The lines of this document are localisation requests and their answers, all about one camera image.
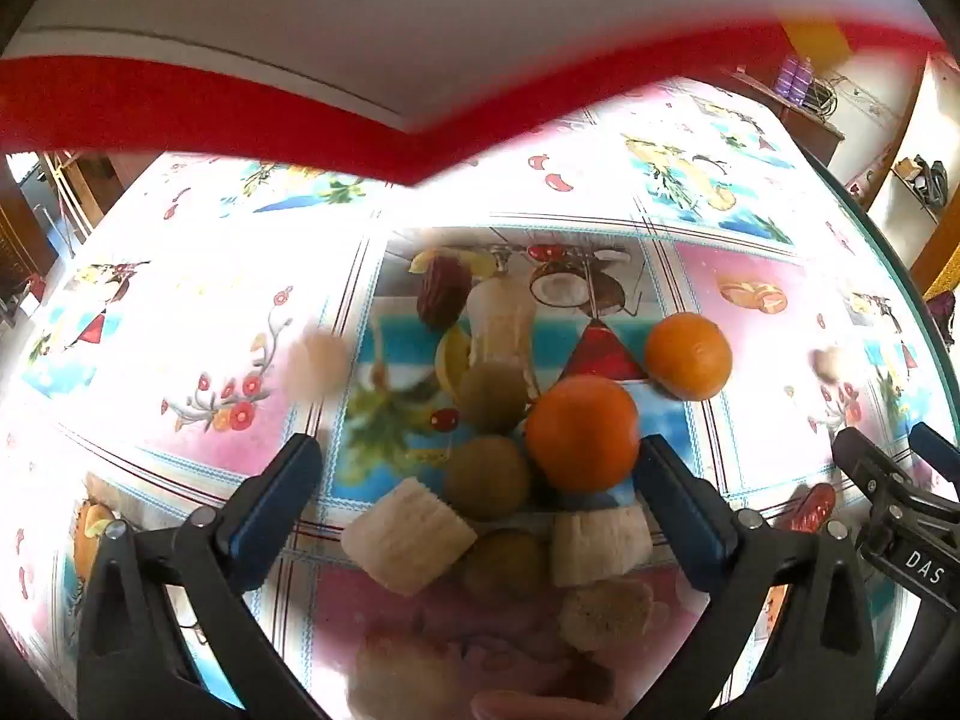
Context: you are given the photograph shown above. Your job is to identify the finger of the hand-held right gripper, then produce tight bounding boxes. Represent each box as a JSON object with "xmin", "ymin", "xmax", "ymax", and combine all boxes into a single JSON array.
[
  {"xmin": 832, "ymin": 427, "xmax": 960, "ymax": 541},
  {"xmin": 910, "ymin": 422, "xmax": 960, "ymax": 500}
]

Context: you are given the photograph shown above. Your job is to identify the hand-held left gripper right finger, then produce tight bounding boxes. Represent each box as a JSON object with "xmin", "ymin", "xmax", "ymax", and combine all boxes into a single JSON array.
[{"xmin": 634, "ymin": 433, "xmax": 878, "ymax": 720}]

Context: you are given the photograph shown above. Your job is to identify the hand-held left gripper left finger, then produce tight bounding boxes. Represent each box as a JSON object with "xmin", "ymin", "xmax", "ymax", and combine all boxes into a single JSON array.
[{"xmin": 75, "ymin": 433, "xmax": 331, "ymax": 720}]

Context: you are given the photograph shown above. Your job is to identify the small tan lumpy chunk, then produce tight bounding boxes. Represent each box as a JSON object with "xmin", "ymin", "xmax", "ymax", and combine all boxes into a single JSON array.
[
  {"xmin": 281, "ymin": 330, "xmax": 352, "ymax": 398},
  {"xmin": 810, "ymin": 345, "xmax": 848, "ymax": 385}
]

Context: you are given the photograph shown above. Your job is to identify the orange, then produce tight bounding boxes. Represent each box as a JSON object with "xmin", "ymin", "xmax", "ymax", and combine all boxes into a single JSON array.
[
  {"xmin": 643, "ymin": 313, "xmax": 734, "ymax": 402},
  {"xmin": 523, "ymin": 375, "xmax": 642, "ymax": 494}
]

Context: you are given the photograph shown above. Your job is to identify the brown kiwi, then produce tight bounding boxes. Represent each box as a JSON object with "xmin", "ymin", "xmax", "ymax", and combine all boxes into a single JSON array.
[
  {"xmin": 444, "ymin": 435, "xmax": 532, "ymax": 520},
  {"xmin": 461, "ymin": 530, "xmax": 548, "ymax": 605},
  {"xmin": 457, "ymin": 361, "xmax": 528, "ymax": 434}
]

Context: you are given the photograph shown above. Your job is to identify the dark red date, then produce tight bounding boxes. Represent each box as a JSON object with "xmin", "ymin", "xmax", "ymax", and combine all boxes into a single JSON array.
[{"xmin": 416, "ymin": 255, "xmax": 473, "ymax": 331}]

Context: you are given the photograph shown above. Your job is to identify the red rimmed white tray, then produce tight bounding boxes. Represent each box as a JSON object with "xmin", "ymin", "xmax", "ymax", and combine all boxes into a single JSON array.
[{"xmin": 0, "ymin": 0, "xmax": 953, "ymax": 188}]

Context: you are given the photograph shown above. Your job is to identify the printed floral tablecloth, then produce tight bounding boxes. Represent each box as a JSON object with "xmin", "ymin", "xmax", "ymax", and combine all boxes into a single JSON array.
[{"xmin": 0, "ymin": 79, "xmax": 960, "ymax": 720}]

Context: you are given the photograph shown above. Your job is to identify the dark wooden cabinet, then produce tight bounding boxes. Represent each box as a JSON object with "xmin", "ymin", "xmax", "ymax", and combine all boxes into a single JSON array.
[{"xmin": 731, "ymin": 71, "xmax": 846, "ymax": 166}]

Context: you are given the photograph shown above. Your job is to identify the wooden chair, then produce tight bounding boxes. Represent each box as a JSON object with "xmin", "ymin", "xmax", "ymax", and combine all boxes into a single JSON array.
[{"xmin": 34, "ymin": 152, "xmax": 113, "ymax": 241}]

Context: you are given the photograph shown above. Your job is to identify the purple bottles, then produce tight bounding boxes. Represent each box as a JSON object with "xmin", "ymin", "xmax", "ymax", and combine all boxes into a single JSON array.
[{"xmin": 776, "ymin": 60, "xmax": 816, "ymax": 104}]

